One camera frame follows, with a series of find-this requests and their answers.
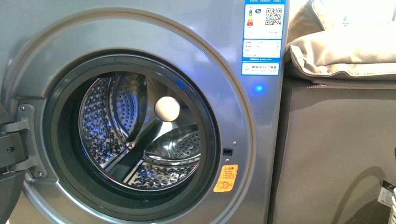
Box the grey front-load washing machine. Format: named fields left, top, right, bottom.
left=0, top=0, right=289, bottom=224

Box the dark washing machine door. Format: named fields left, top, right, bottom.
left=0, top=130, right=28, bottom=224

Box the orange warning sticker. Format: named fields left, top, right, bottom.
left=213, top=164, right=238, bottom=192

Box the blue white energy label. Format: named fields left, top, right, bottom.
left=241, top=0, right=286, bottom=76

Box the beige sofa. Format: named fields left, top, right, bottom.
left=268, top=0, right=396, bottom=224

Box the beige sofa cushion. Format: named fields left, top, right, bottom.
left=286, top=24, right=396, bottom=82

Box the black white hang tag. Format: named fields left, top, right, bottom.
left=377, top=180, right=396, bottom=208

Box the white woven laundry basket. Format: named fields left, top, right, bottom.
left=388, top=189, right=396, bottom=224

